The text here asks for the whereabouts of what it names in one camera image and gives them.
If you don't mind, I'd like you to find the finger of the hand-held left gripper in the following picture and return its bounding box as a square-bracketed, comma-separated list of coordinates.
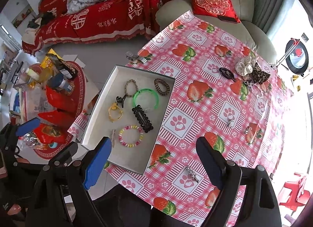
[5, 117, 41, 142]
[48, 141, 79, 169]

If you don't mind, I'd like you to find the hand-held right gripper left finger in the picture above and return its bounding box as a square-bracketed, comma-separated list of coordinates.
[25, 137, 113, 227]

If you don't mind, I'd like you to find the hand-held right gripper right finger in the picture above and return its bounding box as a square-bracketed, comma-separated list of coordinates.
[196, 136, 283, 227]

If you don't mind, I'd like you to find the white tray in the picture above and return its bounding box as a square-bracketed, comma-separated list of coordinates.
[81, 64, 176, 176]

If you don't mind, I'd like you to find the pink yellow beaded bracelet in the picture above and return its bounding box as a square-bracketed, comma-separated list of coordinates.
[119, 125, 144, 148]

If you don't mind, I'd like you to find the black snap hair clip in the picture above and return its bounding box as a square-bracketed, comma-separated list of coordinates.
[131, 105, 154, 133]

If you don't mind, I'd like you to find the small black claw clip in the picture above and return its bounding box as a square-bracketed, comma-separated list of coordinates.
[115, 95, 128, 108]

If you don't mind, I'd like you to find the green plastic bangle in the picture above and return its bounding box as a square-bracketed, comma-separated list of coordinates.
[133, 88, 160, 110]

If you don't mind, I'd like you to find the person's left hand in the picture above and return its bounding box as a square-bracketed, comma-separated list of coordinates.
[8, 204, 22, 215]

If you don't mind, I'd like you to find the silver rhinestone hair clip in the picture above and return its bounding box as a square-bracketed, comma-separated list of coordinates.
[186, 166, 200, 183]

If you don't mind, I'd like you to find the red packet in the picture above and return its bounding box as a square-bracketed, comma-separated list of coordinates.
[33, 123, 67, 144]
[38, 110, 75, 132]
[45, 87, 80, 116]

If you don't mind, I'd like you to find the strawberry print tablecloth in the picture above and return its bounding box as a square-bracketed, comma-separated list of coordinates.
[67, 10, 294, 227]

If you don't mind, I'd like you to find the yellow oil bottle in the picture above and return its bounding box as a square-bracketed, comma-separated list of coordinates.
[26, 67, 49, 88]

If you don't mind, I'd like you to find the blue lid jar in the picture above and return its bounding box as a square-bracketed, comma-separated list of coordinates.
[46, 73, 75, 96]

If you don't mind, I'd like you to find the yellow box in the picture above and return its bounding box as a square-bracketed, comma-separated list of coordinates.
[40, 49, 61, 69]

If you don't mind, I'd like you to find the black packet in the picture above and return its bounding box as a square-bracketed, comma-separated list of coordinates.
[52, 57, 79, 80]

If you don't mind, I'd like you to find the red plastic chair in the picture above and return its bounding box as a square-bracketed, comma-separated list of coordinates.
[279, 172, 311, 211]

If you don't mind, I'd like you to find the leopard print scrunchie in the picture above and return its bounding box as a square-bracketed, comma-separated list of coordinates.
[248, 62, 271, 83]

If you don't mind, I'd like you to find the white scrunchie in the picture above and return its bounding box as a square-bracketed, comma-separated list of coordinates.
[235, 56, 256, 75]

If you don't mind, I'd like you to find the dark clothes pile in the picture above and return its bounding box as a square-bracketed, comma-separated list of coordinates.
[27, 13, 58, 28]

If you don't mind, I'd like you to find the grey tablecloth clamp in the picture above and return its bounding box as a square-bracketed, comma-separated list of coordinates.
[125, 51, 153, 65]

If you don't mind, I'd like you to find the black round stand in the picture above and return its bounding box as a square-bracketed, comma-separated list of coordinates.
[285, 38, 309, 75]

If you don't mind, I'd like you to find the red sofa cover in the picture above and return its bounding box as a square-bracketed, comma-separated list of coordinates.
[22, 0, 173, 56]

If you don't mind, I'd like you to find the black phone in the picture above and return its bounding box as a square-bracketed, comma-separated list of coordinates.
[218, 15, 239, 24]

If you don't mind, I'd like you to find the red embroidered cushion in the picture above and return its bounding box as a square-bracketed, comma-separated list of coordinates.
[184, 0, 241, 23]

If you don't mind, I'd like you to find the beige braided bracelet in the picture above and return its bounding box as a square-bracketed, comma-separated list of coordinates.
[125, 79, 139, 98]

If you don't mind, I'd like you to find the clear beaded bracelet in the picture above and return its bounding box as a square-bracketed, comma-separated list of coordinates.
[255, 84, 266, 101]

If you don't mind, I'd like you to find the brown coil hair tie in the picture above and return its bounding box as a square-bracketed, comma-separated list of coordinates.
[154, 79, 170, 97]

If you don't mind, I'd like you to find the wall picture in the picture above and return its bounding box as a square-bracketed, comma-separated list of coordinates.
[12, 8, 33, 28]

